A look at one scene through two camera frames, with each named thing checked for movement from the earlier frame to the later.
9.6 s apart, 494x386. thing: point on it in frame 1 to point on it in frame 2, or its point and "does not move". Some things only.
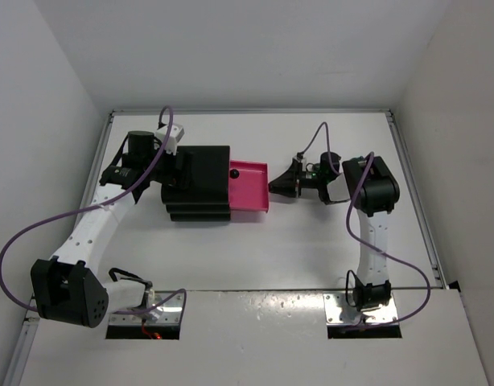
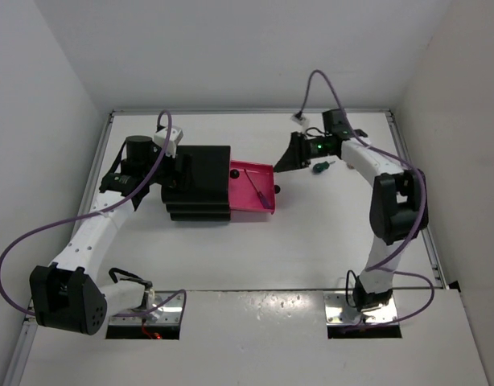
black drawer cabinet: x=208 y=199 does not move
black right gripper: x=287 y=184 to x=295 y=156
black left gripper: x=175 y=177 does not move
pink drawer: x=249 y=185 does not move
